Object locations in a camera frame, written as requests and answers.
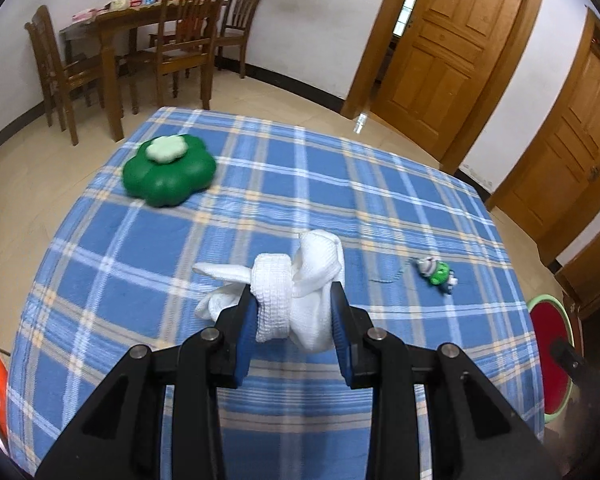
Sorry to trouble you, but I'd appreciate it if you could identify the wooden dining chair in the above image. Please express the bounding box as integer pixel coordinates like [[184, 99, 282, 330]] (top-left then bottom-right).
[[25, 5, 123, 146], [125, 0, 241, 113], [215, 0, 269, 78]]

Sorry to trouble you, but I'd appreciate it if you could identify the closed wooden door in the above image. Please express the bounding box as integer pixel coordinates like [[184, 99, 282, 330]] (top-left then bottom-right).
[[495, 35, 600, 246]]

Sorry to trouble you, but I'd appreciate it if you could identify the red basin with green rim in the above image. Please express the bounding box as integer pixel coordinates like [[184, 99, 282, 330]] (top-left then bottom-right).
[[527, 294, 581, 417]]

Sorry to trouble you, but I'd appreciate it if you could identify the blue plaid cloth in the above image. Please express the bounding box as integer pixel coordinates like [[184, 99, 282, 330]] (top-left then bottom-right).
[[5, 106, 546, 480]]

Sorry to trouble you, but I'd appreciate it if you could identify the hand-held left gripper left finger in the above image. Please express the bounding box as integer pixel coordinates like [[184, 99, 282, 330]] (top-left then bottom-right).
[[35, 284, 257, 480]]

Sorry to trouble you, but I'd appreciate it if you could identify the green clover-shaped container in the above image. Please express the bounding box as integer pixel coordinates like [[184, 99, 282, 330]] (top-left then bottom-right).
[[122, 134, 218, 207]]

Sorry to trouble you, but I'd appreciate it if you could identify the small green toy figure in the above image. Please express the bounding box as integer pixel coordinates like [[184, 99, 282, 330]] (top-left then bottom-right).
[[372, 256, 460, 295]]

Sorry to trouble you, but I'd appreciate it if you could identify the small wooden cabinet door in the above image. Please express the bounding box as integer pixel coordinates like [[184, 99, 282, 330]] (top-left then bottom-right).
[[555, 217, 600, 321]]

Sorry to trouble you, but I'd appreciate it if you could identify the wooden dining table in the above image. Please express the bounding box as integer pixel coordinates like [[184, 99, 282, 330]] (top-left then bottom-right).
[[60, 0, 221, 143]]

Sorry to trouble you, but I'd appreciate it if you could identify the open wooden door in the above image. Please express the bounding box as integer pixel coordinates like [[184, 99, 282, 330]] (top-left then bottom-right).
[[370, 0, 536, 158]]

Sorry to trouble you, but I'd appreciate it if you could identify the white knotted sock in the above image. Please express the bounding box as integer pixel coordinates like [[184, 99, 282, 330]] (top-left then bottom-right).
[[192, 229, 345, 353]]

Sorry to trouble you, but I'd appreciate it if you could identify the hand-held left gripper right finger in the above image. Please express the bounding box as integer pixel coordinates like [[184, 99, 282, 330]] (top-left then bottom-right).
[[329, 281, 546, 480]]

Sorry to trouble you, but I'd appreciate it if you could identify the wooden door frame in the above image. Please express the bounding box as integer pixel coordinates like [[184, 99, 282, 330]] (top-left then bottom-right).
[[485, 7, 600, 266], [340, 0, 551, 176]]

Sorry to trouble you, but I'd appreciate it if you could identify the pink packet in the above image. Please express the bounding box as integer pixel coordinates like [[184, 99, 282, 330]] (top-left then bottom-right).
[[72, 7, 111, 23]]

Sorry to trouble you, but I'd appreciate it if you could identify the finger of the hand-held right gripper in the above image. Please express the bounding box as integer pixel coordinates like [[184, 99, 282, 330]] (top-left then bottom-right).
[[550, 338, 600, 411]]

